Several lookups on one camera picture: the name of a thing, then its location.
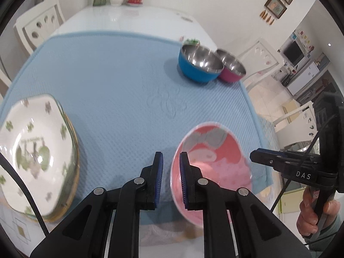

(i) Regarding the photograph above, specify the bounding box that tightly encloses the blue steel bowl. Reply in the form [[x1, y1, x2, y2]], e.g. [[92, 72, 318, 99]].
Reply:
[[178, 44, 224, 84]]

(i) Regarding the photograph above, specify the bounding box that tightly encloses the black television screen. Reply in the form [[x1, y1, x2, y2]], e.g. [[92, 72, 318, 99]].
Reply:
[[283, 40, 304, 66]]

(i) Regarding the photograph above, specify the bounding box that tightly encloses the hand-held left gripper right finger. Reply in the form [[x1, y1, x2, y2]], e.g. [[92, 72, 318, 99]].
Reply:
[[179, 152, 312, 258]]

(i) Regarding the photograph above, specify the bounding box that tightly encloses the person's right hand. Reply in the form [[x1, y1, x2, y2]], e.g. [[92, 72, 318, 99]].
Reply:
[[297, 187, 340, 238]]

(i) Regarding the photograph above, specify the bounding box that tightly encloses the pale yellow board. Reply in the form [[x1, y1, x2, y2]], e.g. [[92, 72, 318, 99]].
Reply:
[[278, 188, 305, 214]]

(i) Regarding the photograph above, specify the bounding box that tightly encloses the large blue floral plate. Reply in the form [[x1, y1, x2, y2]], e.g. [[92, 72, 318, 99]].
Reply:
[[27, 113, 81, 223]]

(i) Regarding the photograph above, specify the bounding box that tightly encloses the magenta steel bowl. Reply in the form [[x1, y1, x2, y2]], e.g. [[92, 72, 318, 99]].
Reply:
[[216, 49, 246, 83]]

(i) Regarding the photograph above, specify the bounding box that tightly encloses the white cabinet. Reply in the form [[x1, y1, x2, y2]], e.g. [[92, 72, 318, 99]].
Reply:
[[286, 59, 331, 96]]

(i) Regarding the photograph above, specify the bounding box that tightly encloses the pink ceramic bowl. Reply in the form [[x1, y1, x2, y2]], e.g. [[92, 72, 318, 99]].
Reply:
[[170, 122, 253, 226]]

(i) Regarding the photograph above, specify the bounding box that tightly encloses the person's right forearm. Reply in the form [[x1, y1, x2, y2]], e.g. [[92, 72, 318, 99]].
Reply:
[[306, 215, 340, 252]]

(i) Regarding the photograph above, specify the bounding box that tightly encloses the black cable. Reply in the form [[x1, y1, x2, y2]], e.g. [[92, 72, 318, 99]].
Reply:
[[270, 115, 336, 213], [0, 153, 50, 234]]

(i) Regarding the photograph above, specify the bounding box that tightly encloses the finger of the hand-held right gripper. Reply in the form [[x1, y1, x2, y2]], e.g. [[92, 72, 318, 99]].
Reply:
[[250, 148, 321, 179]]

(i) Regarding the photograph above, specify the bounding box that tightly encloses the hanging tassel wall ornament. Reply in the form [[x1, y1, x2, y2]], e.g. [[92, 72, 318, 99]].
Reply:
[[260, 10, 275, 25]]

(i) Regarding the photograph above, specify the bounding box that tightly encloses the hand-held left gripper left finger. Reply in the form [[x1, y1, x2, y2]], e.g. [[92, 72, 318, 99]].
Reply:
[[29, 152, 164, 258]]

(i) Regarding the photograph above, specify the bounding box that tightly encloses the light blue table mat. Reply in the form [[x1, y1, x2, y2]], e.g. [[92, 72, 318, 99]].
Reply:
[[0, 31, 272, 225]]

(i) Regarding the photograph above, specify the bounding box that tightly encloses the floral tablecloth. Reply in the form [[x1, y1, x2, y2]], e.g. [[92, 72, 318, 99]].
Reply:
[[0, 113, 285, 258]]

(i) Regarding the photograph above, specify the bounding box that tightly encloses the white dining chair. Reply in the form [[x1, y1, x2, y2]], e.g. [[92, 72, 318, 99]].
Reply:
[[271, 101, 316, 140], [0, 59, 12, 100], [240, 40, 285, 92], [13, 0, 66, 55]]

